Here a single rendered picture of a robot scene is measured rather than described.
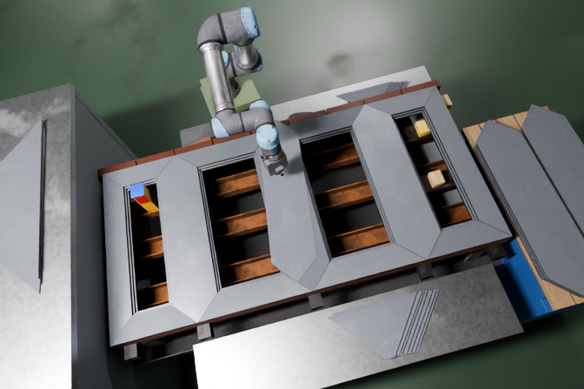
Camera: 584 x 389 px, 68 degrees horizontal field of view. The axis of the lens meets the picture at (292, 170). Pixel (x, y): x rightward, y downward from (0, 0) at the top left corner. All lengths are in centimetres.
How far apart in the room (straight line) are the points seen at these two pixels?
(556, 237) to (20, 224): 199
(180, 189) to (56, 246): 51
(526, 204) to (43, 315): 180
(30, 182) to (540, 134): 206
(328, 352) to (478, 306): 59
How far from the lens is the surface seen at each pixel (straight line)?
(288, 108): 220
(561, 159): 204
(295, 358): 174
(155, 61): 360
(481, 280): 185
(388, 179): 182
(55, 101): 217
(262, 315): 198
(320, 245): 171
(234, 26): 170
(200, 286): 175
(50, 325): 173
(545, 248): 186
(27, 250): 184
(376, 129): 193
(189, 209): 186
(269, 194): 180
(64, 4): 447
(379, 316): 171
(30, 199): 192
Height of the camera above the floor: 248
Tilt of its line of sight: 63 degrees down
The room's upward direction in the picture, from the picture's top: 13 degrees counter-clockwise
